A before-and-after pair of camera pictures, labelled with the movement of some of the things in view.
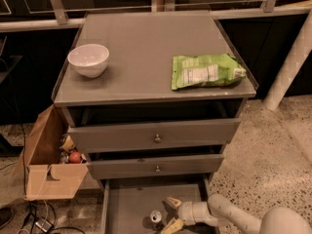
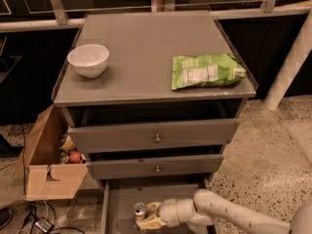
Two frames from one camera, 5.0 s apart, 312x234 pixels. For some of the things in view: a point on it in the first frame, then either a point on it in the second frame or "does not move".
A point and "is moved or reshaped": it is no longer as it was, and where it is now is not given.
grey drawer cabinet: [151, 98] does not move
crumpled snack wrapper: [67, 143] does not move
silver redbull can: [155, 216] is moved or reshaped
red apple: [75, 157] does not move
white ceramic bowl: [90, 59] does not move
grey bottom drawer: [197, 229] -> [121, 197]
